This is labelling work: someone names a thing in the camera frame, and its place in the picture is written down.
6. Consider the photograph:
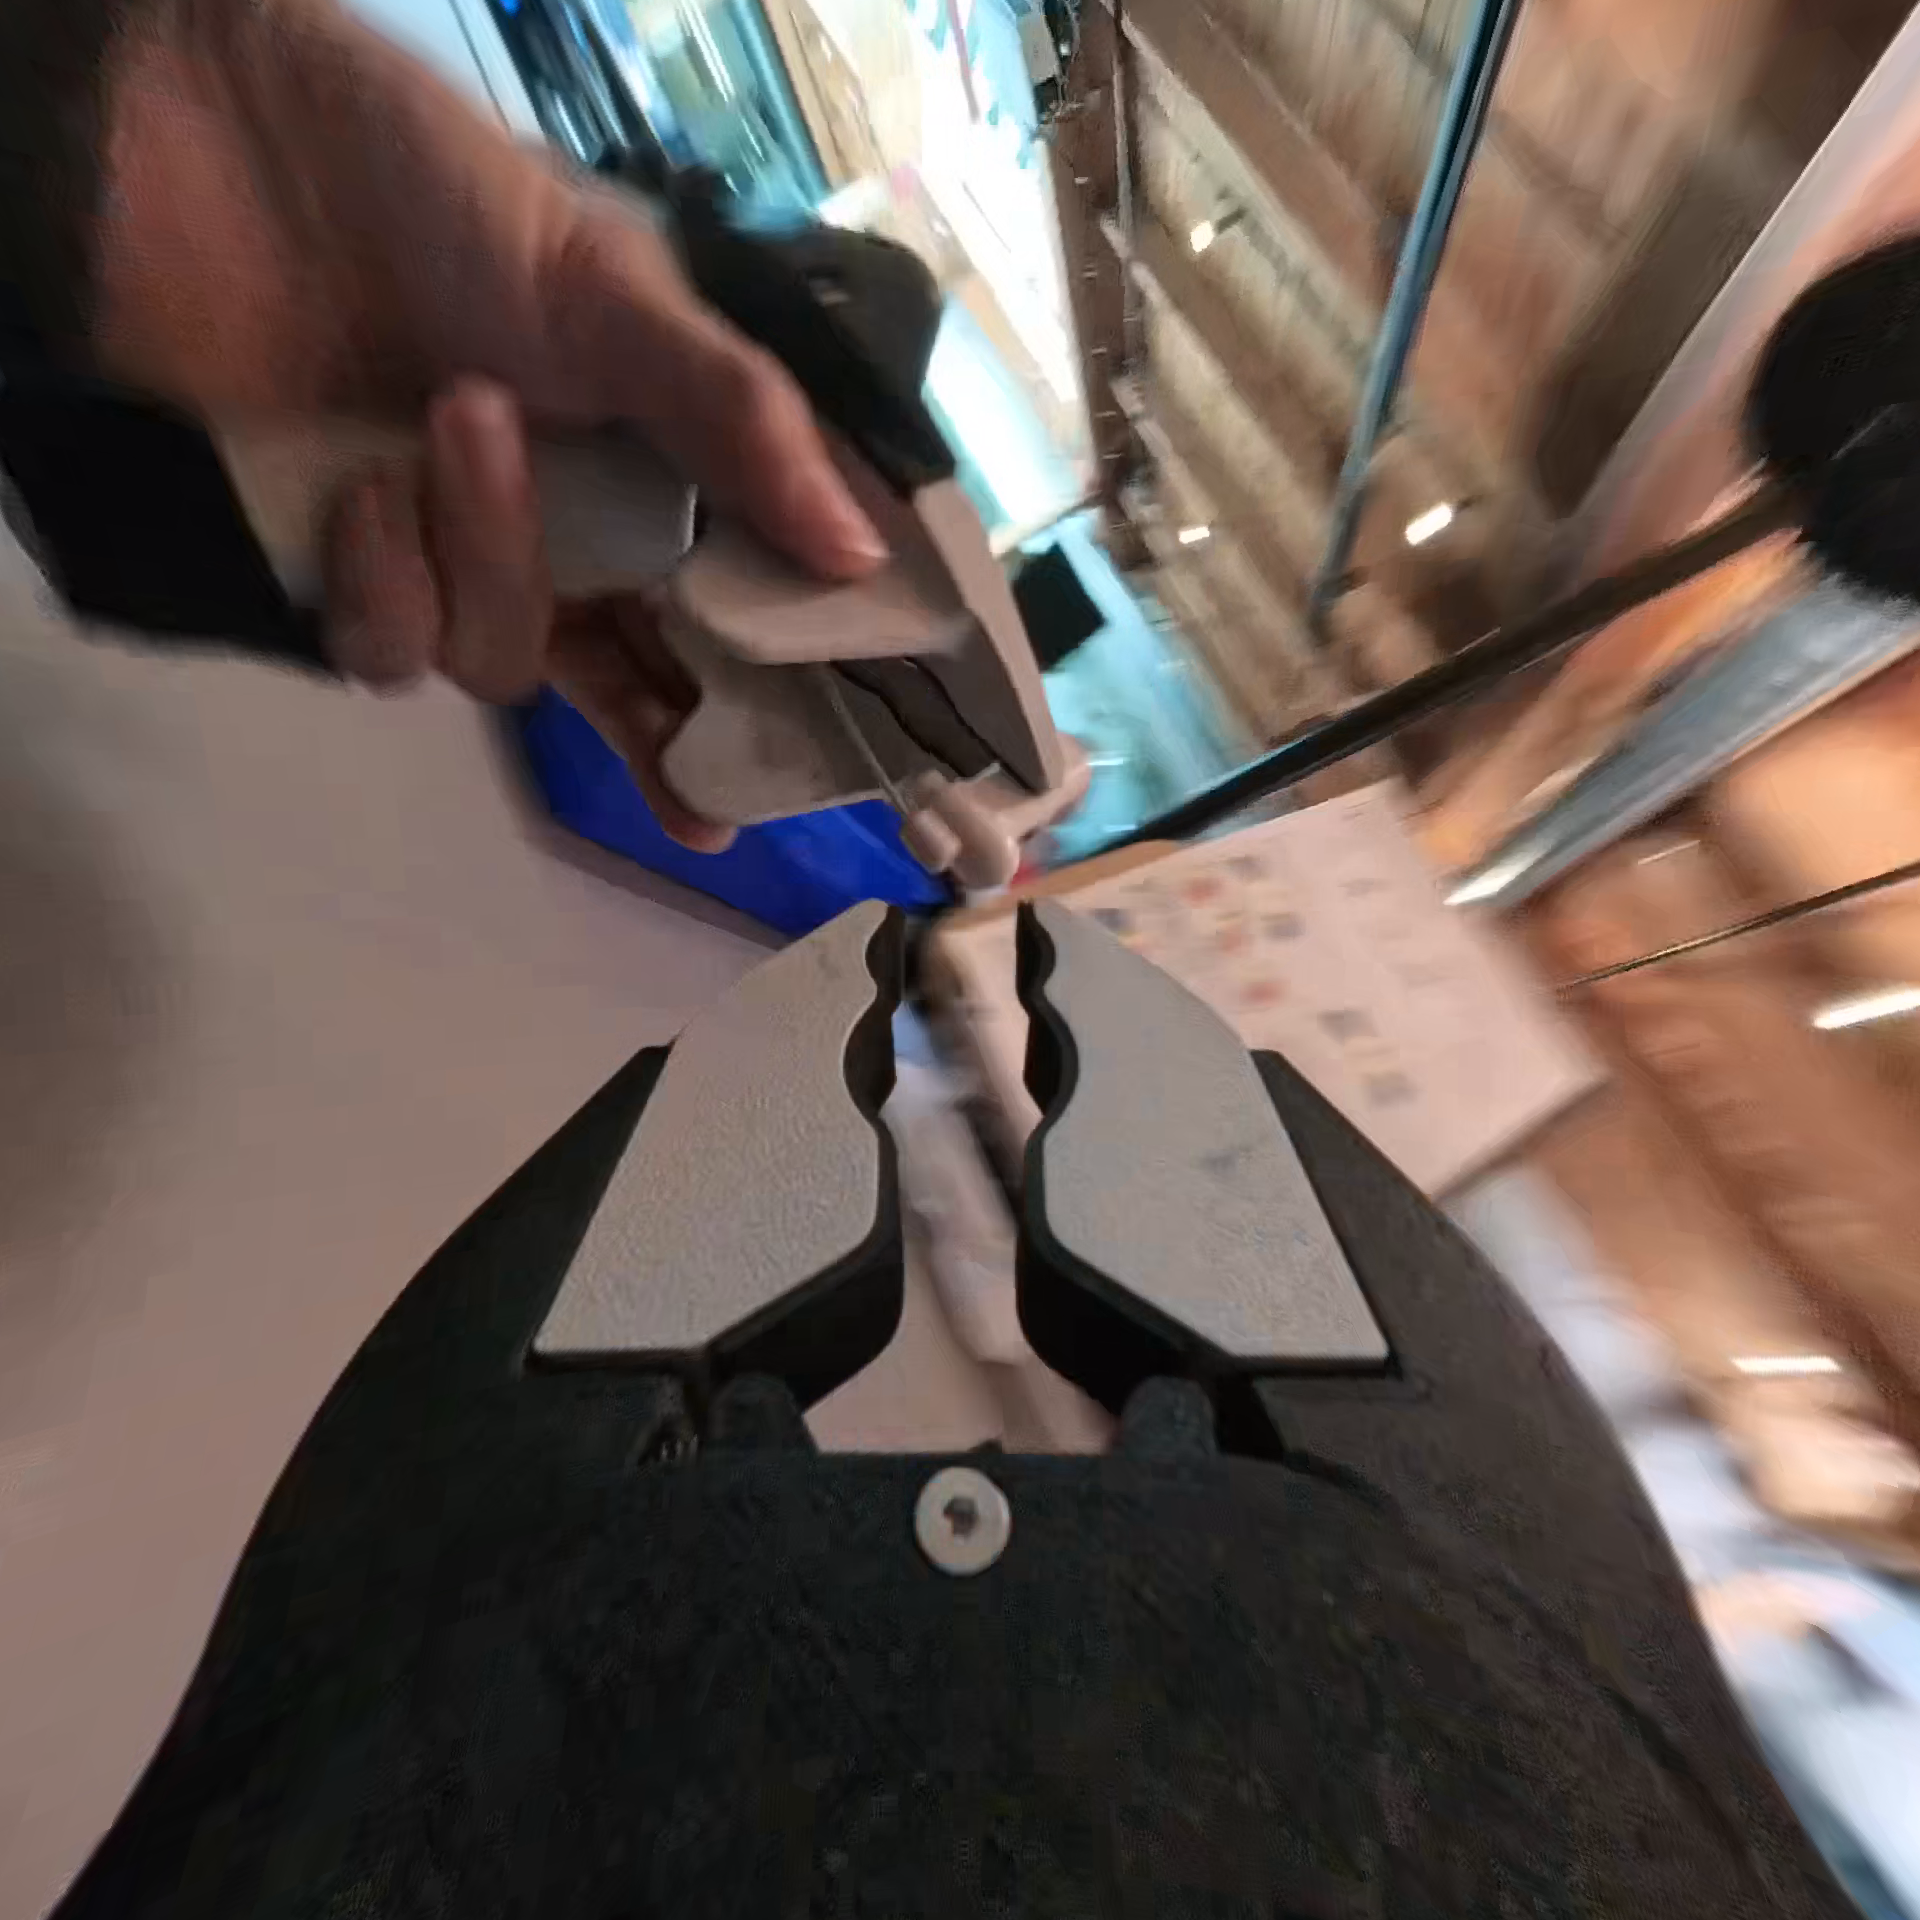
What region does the thin white cord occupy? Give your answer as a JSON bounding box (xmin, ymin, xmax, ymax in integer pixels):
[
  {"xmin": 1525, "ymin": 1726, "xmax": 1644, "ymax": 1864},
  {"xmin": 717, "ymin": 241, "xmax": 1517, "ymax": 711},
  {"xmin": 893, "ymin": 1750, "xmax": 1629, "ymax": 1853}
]
[{"xmin": 816, "ymin": 667, "xmax": 921, "ymax": 824}]

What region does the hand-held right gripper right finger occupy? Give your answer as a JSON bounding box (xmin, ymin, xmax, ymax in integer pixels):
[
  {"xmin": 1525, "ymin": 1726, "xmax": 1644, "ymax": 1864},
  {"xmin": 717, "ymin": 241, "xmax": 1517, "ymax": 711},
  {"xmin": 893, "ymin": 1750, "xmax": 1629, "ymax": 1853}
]
[{"xmin": 1012, "ymin": 900, "xmax": 1395, "ymax": 1415}]

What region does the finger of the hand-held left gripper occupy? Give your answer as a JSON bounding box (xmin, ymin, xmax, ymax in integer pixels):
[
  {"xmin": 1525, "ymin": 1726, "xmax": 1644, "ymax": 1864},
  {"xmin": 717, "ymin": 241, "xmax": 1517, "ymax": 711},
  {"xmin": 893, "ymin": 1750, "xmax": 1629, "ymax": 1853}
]
[
  {"xmin": 655, "ymin": 660, "xmax": 942, "ymax": 830},
  {"xmin": 881, "ymin": 477, "xmax": 1072, "ymax": 799}
]

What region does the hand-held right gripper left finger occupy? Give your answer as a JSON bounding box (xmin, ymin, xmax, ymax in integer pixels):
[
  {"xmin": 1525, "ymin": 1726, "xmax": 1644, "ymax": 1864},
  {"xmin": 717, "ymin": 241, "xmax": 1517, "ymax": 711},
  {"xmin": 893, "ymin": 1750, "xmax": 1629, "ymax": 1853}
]
[{"xmin": 533, "ymin": 895, "xmax": 910, "ymax": 1408}]

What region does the instruction sheet board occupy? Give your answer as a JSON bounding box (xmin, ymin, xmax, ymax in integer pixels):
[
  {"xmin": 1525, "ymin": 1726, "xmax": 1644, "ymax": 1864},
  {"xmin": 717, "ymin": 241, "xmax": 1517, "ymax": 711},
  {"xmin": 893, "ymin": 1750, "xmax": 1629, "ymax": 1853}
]
[{"xmin": 929, "ymin": 780, "xmax": 1607, "ymax": 1203}]

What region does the black pole with round head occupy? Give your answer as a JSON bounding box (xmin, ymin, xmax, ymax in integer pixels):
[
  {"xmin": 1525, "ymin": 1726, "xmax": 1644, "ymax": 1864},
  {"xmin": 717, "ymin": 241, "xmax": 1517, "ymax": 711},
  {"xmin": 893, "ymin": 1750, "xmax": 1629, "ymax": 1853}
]
[{"xmin": 1048, "ymin": 239, "xmax": 1920, "ymax": 872}]

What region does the person's left hand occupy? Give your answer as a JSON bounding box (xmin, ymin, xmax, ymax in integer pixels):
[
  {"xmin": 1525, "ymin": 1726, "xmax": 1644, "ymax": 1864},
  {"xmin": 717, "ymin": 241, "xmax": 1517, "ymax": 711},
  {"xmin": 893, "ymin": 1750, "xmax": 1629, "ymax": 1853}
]
[{"xmin": 89, "ymin": 0, "xmax": 893, "ymax": 857}]

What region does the blue plastic bin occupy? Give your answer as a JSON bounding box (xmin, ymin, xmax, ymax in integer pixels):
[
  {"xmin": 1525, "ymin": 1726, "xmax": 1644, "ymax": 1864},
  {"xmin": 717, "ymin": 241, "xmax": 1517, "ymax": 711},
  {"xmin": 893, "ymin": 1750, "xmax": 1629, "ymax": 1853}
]
[{"xmin": 510, "ymin": 689, "xmax": 963, "ymax": 939}]

